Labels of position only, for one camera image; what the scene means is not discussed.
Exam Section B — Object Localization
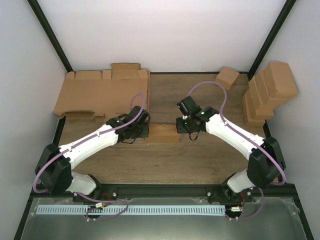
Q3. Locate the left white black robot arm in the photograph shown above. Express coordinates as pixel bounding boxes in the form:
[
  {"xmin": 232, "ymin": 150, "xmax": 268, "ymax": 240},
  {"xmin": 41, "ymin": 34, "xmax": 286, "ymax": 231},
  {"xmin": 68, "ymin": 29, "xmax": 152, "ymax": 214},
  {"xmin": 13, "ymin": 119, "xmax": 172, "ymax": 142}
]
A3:
[{"xmin": 34, "ymin": 105, "xmax": 151, "ymax": 202}]

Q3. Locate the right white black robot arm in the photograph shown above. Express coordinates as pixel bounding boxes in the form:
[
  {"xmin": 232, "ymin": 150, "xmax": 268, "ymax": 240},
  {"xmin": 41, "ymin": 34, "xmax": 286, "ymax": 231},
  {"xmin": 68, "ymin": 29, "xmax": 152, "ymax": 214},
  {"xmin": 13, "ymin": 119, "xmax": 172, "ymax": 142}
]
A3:
[{"xmin": 176, "ymin": 96, "xmax": 286, "ymax": 202}]

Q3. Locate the lowest stacked folded cardboard box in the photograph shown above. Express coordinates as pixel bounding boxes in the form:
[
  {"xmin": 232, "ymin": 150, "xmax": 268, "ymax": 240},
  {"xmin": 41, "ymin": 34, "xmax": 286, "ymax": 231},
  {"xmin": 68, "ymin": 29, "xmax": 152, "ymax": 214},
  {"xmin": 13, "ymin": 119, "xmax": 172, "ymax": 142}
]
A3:
[{"xmin": 242, "ymin": 90, "xmax": 265, "ymax": 127}]

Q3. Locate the small folded cardboard box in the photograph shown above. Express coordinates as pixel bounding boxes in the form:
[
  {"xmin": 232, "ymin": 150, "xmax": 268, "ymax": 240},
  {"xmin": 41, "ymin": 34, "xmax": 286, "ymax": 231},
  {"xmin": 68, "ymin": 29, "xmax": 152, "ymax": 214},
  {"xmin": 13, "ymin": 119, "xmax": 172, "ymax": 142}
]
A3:
[{"xmin": 215, "ymin": 66, "xmax": 240, "ymax": 91}]

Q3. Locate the stack of flat cardboard sheets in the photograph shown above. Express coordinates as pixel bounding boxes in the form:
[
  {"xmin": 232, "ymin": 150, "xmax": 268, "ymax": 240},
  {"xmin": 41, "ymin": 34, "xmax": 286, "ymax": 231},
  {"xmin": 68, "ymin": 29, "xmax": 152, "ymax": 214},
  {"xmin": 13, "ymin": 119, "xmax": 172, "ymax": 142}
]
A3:
[{"xmin": 53, "ymin": 63, "xmax": 150, "ymax": 122}]

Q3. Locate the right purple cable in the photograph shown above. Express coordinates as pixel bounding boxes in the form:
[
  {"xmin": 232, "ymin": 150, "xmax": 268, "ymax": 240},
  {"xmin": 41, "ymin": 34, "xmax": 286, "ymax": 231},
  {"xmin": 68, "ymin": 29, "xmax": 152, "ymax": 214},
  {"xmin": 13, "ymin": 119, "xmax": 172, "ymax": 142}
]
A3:
[{"xmin": 186, "ymin": 81, "xmax": 288, "ymax": 222}]

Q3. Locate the purple cable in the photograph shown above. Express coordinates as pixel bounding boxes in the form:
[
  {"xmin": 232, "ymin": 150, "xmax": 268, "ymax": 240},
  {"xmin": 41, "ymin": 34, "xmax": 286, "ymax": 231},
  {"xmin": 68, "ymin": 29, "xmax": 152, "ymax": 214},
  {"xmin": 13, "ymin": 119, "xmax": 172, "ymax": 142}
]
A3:
[
  {"xmin": 32, "ymin": 93, "xmax": 146, "ymax": 223},
  {"xmin": 186, "ymin": 81, "xmax": 288, "ymax": 222}
]

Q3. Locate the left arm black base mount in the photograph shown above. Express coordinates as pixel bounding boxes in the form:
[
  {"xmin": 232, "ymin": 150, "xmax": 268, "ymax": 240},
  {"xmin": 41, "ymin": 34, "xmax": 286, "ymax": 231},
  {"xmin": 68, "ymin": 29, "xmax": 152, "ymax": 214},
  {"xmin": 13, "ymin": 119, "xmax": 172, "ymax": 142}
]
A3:
[{"xmin": 72, "ymin": 184, "xmax": 118, "ymax": 204}]

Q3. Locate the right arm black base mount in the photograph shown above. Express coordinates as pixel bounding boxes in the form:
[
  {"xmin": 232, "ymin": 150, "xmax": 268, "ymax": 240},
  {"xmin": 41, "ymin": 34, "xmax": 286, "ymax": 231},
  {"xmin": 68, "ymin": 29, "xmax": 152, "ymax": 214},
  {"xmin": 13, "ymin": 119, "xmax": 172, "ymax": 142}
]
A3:
[{"xmin": 205, "ymin": 173, "xmax": 243, "ymax": 204}]

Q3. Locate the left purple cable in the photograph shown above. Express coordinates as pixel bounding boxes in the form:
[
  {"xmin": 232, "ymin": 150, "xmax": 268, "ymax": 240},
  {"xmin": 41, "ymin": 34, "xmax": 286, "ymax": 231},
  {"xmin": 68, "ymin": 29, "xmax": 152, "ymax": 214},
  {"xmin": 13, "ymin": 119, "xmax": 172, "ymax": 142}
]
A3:
[{"xmin": 32, "ymin": 93, "xmax": 146, "ymax": 223}]

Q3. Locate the black aluminium frame rail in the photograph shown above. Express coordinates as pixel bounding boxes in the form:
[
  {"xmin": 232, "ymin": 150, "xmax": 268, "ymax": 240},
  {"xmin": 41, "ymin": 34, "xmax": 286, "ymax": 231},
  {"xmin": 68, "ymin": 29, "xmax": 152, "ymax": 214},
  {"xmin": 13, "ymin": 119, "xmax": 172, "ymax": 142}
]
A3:
[{"xmin": 30, "ymin": 183, "xmax": 298, "ymax": 200}]

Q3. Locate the light blue slotted cable duct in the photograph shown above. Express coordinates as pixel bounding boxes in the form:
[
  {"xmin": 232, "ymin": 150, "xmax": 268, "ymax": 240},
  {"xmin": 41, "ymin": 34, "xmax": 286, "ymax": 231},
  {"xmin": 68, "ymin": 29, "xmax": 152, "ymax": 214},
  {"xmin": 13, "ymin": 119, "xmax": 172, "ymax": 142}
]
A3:
[{"xmin": 35, "ymin": 204, "xmax": 226, "ymax": 216}]

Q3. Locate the right black frame post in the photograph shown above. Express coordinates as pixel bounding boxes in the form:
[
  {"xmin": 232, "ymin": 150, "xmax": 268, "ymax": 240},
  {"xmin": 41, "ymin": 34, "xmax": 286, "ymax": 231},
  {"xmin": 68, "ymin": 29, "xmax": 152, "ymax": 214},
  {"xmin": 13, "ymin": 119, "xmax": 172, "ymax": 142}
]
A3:
[{"xmin": 247, "ymin": 0, "xmax": 297, "ymax": 81}]

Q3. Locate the black frame post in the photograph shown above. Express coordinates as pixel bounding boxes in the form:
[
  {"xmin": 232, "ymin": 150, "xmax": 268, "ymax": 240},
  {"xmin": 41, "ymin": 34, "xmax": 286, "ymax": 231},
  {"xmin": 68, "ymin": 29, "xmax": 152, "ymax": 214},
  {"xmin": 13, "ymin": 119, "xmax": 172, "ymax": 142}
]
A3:
[
  {"xmin": 247, "ymin": 0, "xmax": 297, "ymax": 81},
  {"xmin": 27, "ymin": 0, "xmax": 74, "ymax": 72}
]

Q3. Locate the left black frame post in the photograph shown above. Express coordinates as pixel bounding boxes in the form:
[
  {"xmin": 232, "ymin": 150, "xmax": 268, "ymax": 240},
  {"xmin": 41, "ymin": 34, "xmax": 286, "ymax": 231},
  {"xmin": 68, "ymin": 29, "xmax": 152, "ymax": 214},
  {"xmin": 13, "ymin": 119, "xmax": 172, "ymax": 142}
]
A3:
[{"xmin": 27, "ymin": 0, "xmax": 74, "ymax": 72}]

